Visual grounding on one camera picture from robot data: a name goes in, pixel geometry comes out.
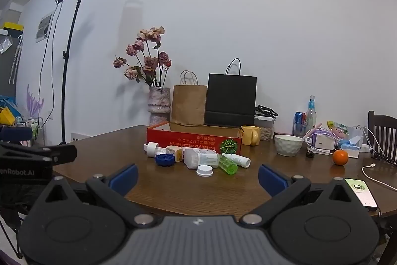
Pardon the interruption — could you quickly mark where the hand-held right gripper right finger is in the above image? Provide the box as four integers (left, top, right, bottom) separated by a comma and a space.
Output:
239, 164, 360, 227

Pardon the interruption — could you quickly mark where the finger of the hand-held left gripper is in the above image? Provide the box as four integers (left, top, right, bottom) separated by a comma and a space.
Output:
0, 127, 33, 142
0, 142, 78, 165

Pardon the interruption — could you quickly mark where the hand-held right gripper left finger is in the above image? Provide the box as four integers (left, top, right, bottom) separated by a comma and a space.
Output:
37, 164, 157, 227

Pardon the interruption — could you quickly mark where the white spray bottle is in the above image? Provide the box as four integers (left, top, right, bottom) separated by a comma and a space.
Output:
222, 153, 251, 169

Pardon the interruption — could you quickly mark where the blue scalloped cap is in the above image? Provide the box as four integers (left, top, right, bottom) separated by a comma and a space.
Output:
155, 153, 176, 166

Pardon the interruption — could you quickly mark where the white pump bottle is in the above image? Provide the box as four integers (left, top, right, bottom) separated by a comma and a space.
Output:
219, 154, 239, 175

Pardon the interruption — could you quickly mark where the white power adapter plug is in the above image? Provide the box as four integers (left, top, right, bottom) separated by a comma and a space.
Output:
165, 145, 184, 163

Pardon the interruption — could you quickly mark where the red cardboard box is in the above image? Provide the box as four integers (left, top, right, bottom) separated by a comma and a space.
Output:
146, 120, 243, 155

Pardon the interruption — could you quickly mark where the white labelled medicine bottle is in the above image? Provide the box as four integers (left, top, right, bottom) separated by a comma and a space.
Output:
183, 148, 220, 169

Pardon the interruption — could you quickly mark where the yellow bag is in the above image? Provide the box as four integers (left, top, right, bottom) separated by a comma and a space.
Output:
0, 107, 16, 126

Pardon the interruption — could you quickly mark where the blue bag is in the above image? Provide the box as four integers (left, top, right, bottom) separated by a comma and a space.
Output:
0, 95, 21, 112

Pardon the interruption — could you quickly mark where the white textured bowl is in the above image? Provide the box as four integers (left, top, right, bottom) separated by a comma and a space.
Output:
274, 134, 303, 157

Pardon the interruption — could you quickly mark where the clear plastic food container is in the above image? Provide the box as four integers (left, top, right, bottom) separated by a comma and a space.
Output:
254, 116, 275, 142

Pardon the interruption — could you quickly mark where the yellow mug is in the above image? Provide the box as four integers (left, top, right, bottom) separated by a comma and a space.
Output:
240, 125, 262, 146

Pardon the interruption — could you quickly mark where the dark cabinet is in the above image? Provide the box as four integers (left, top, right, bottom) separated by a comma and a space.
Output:
0, 35, 23, 98

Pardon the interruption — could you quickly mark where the blue soda can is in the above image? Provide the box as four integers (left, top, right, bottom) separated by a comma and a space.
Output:
293, 111, 307, 137

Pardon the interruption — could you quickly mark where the small white box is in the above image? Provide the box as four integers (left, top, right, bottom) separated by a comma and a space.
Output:
312, 132, 337, 150

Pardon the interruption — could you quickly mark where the pink straw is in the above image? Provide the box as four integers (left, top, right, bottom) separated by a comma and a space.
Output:
304, 122, 322, 138

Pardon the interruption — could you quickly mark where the black container lid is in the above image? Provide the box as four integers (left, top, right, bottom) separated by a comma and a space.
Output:
255, 104, 279, 120

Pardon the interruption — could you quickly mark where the clear glass bottle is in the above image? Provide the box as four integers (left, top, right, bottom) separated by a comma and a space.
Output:
305, 95, 317, 136

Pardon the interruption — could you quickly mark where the orange fruit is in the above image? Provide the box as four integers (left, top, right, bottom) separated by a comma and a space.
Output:
333, 150, 349, 166

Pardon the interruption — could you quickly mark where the hanging clear umbrella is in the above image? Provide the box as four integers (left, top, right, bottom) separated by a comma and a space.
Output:
9, 35, 24, 85

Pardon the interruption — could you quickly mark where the pink speckled vase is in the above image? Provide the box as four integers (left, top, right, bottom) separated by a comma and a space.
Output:
147, 86, 171, 126

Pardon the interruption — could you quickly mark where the blue tissue pack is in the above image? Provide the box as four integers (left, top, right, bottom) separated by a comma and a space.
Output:
339, 141, 361, 159

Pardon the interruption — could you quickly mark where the clear plastic bag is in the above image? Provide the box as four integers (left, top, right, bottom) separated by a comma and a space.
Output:
0, 36, 14, 55

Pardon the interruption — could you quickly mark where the black smartphone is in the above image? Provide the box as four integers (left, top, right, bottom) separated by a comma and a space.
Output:
345, 177, 378, 211

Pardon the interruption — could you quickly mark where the black paper bag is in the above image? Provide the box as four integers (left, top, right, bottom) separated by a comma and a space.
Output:
204, 58, 258, 126

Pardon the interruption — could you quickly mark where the white paper bag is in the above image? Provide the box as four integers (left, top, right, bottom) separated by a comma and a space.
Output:
346, 125, 364, 145

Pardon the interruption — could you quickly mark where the brown paper bag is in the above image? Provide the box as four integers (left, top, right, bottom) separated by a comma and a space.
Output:
171, 70, 208, 125

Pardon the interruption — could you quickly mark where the dark wooden chair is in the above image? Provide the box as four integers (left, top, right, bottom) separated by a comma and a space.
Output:
367, 110, 397, 165

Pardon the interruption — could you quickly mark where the wire rack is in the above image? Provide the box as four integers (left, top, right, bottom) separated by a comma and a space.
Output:
15, 117, 44, 146

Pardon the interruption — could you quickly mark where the white wall vent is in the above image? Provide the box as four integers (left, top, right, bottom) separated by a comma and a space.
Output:
70, 132, 93, 142

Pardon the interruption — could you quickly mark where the white charging cable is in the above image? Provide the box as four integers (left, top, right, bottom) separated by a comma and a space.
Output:
361, 163, 397, 185

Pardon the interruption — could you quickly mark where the grey wall poster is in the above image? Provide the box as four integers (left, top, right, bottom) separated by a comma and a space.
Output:
35, 13, 53, 44

